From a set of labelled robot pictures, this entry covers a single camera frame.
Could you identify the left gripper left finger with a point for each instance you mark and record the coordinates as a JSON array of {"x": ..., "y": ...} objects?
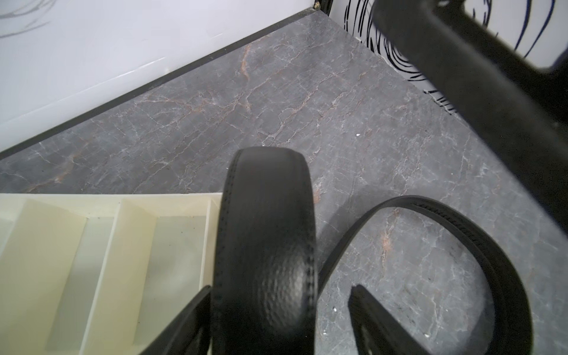
[{"x": 189, "y": 332}]

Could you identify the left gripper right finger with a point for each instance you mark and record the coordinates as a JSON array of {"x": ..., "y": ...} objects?
[{"x": 376, "y": 331}]

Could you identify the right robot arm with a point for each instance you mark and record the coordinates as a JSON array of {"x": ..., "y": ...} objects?
[{"x": 518, "y": 111}]

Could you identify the cream compartment storage tray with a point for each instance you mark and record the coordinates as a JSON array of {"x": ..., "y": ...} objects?
[{"x": 100, "y": 274}]

